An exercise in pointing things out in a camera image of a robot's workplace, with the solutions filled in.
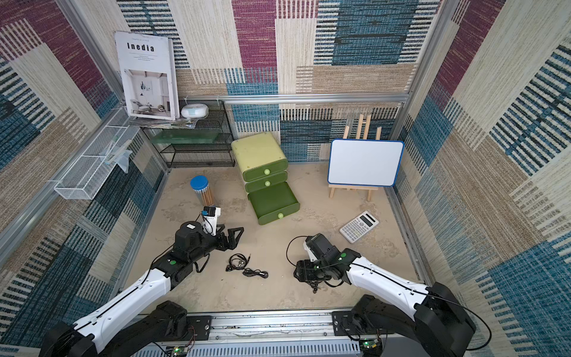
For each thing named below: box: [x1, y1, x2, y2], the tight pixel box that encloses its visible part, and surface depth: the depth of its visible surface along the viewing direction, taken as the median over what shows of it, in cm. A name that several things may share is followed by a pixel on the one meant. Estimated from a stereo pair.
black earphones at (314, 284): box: [305, 280, 323, 294], surface depth 83 cm
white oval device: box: [180, 103, 209, 119], surface depth 89 cm
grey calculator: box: [339, 210, 380, 244], surface depth 98 cm
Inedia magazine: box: [114, 31, 180, 121], surface depth 79 cm
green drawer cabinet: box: [231, 132, 301, 225], surface depth 98 cm
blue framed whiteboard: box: [327, 138, 405, 187], surface depth 96 cm
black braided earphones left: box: [226, 252, 270, 279], surface depth 88 cm
